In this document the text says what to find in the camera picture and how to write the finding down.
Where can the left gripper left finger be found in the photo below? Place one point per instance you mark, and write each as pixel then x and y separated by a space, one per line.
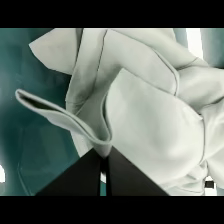
pixel 80 178

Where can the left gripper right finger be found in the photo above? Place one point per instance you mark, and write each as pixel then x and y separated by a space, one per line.
pixel 128 178

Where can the white shirt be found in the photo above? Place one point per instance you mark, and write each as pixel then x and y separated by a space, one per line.
pixel 143 110

